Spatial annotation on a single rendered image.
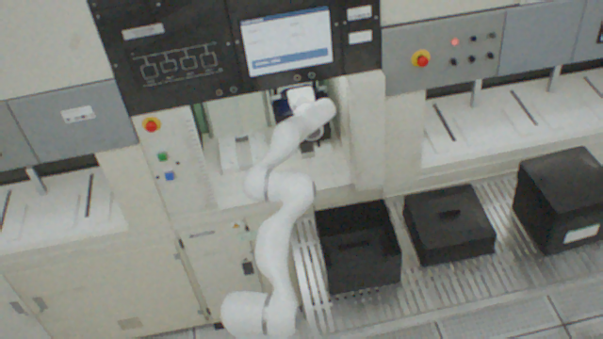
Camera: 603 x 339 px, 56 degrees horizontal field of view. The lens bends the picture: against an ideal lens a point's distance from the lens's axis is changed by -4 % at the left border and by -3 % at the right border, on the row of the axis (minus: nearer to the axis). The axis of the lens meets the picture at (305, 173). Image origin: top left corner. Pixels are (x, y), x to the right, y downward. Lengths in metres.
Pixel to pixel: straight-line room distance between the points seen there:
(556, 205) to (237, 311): 1.17
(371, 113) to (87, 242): 1.27
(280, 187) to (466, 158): 1.01
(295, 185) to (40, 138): 0.91
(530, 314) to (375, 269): 1.21
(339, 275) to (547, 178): 0.85
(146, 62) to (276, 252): 0.73
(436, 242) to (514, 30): 0.81
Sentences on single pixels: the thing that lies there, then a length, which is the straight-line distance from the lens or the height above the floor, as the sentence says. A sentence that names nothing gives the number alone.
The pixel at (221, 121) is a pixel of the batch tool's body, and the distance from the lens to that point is 2.79.
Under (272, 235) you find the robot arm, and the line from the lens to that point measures 1.71.
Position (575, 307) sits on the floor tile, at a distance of 3.20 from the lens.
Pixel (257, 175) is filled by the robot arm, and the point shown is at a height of 1.35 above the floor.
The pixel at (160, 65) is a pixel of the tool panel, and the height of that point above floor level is 1.58.
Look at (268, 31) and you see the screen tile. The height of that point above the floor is 1.63.
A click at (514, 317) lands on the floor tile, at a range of 3.08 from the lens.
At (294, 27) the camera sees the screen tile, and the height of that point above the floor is 1.62.
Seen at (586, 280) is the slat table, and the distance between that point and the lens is 2.33.
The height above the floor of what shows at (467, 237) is 0.86.
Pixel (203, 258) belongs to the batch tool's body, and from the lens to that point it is 2.59.
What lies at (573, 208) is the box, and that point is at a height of 1.01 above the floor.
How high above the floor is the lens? 2.57
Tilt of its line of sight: 44 degrees down
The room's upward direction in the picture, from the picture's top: 8 degrees counter-clockwise
